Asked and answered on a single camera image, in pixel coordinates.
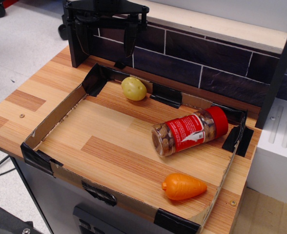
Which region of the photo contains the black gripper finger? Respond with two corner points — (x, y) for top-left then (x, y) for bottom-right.
(123, 23), (138, 58)
(75, 19), (89, 55)

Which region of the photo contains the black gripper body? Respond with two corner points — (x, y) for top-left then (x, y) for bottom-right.
(63, 0), (149, 31)

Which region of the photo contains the red-lidded nut jar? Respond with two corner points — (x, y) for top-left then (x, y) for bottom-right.
(151, 106), (228, 157)

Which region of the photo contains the cardboard fence with black tape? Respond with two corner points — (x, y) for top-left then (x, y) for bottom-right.
(20, 64), (250, 234)

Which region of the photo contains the black office chair base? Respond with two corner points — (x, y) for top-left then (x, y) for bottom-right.
(58, 15), (68, 40)

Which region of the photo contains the yellow toy potato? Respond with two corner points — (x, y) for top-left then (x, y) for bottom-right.
(121, 77), (147, 101)

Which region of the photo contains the dark brick backsplash panel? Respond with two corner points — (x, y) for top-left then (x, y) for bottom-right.
(62, 0), (287, 130)

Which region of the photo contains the orange toy carrot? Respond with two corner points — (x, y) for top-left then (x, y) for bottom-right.
(162, 173), (207, 200)

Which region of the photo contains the white grooved cabinet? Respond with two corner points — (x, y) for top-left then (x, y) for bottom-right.
(247, 98), (287, 203)

